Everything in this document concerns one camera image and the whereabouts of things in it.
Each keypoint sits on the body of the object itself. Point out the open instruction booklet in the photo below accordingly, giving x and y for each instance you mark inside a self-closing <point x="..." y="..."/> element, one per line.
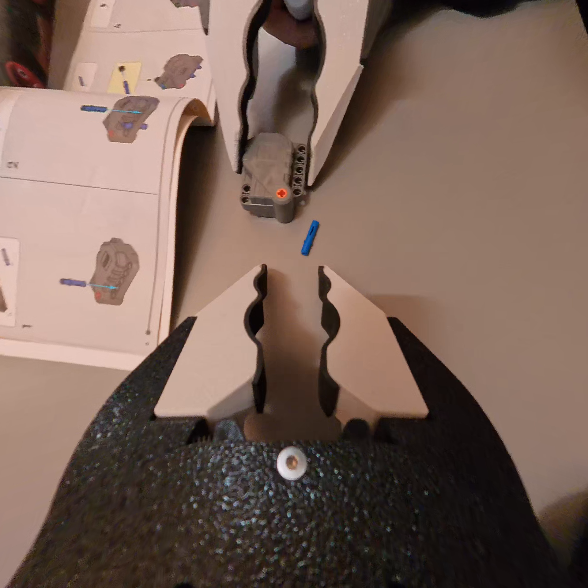
<point x="59" y="193"/>

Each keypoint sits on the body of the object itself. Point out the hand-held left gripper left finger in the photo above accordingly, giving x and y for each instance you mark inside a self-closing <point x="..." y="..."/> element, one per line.
<point x="211" y="363"/>

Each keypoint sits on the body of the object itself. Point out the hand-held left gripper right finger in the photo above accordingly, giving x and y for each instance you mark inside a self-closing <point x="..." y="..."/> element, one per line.
<point x="372" y="367"/>

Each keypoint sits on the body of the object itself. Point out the blue plastic connector pin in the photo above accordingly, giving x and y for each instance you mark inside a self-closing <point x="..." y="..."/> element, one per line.
<point x="310" y="238"/>

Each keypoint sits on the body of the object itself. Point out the red plastic wheel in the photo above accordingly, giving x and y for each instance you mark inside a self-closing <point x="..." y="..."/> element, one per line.
<point x="18" y="73"/>

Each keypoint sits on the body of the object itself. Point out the dark cloth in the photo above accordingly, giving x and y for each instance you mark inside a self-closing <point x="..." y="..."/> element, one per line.
<point x="505" y="3"/>

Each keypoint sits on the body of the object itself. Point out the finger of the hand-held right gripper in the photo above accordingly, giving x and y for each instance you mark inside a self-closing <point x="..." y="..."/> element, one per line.
<point x="227" y="69"/>
<point x="342" y="55"/>

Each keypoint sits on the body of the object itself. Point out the grey toy motor block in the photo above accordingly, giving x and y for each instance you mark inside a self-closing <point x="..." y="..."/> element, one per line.
<point x="266" y="170"/>

